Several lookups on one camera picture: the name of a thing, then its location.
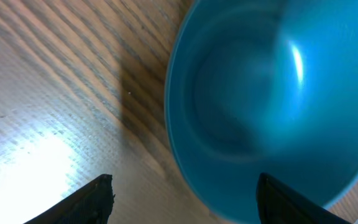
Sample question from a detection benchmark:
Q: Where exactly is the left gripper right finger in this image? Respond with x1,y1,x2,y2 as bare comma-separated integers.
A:
256,173,350,224

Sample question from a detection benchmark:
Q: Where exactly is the dark blue bowl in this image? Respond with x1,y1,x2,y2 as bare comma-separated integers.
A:
164,0,358,223

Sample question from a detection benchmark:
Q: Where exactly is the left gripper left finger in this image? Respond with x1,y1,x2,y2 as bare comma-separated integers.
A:
25,174,115,224

